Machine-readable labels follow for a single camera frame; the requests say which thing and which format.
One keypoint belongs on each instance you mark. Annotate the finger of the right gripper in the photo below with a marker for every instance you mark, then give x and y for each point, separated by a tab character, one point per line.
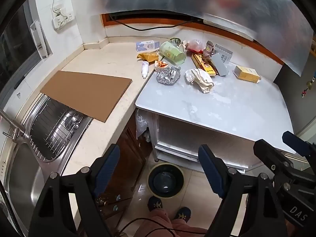
301	147
272	158

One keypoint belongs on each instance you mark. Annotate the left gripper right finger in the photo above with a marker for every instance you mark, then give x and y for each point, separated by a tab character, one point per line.
214	169

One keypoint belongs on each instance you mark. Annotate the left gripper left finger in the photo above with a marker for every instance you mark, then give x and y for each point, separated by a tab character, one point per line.
103	168

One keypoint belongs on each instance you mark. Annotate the white paper bag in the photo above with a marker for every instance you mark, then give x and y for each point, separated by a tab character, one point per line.
201	78

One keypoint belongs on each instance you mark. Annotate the aluminium foil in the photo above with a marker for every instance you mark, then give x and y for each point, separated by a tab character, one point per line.
169	75

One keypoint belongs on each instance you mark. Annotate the orange white instant noodle bowl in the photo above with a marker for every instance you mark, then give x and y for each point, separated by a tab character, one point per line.
160	65

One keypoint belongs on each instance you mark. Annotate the blue white carton box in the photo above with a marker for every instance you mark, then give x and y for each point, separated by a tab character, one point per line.
147	45

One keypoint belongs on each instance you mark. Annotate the green yellow wrapper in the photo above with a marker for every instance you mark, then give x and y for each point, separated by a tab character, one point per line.
175	41

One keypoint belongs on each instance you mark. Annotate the round green-rimmed trash bin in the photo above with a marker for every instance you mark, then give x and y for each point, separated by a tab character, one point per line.
165	180

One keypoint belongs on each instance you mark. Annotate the brown wooden cabinet door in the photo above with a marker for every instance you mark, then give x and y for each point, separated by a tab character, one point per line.
133	153

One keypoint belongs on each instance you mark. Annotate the right blue slipper foot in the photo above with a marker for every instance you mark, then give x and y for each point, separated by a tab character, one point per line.
183	213

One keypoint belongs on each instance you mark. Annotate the blue slipper foot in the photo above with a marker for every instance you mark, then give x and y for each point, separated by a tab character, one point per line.
183	213
154	203

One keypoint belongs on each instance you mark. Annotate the stainless steel sink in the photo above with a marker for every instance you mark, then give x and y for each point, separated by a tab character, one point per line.
26	174

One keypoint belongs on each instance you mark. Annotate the left blue slipper foot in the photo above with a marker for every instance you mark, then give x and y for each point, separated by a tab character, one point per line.
154	203

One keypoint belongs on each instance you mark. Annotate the brown cardboard sheet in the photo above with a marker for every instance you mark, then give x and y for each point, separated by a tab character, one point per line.
94	95

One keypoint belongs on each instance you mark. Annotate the pink trouser legs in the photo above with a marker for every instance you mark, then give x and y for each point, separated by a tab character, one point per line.
177	226

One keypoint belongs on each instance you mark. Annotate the chrome faucet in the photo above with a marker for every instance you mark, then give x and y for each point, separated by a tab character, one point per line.
18	129

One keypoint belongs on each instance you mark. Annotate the yellow small box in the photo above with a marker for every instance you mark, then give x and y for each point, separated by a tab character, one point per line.
246	74

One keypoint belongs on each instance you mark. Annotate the grey flat card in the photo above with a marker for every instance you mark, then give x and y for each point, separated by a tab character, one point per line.
219	65

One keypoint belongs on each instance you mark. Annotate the white small bottle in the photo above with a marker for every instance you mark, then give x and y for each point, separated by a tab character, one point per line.
145	69

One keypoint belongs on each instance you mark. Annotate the yellow red long box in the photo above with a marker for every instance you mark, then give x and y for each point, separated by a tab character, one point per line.
200	63

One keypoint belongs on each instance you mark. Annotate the white printed paper packet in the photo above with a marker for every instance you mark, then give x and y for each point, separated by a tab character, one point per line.
224	53

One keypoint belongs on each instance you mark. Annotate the orange snack wrapper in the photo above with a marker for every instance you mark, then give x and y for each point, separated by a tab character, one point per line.
149	56

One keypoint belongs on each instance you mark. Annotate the red plastic bag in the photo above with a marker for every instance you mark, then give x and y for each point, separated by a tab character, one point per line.
194	46

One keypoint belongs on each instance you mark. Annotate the green paper cup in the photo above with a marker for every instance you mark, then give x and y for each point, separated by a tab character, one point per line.
172	53

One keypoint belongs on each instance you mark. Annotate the wire dish rack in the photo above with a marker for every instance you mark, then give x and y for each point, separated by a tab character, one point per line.
53	128

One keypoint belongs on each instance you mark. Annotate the white wall-mounted holder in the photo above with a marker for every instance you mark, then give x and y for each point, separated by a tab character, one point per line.
38	38

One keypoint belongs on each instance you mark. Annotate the white wall power socket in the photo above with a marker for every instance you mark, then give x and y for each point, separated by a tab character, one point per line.
61	16

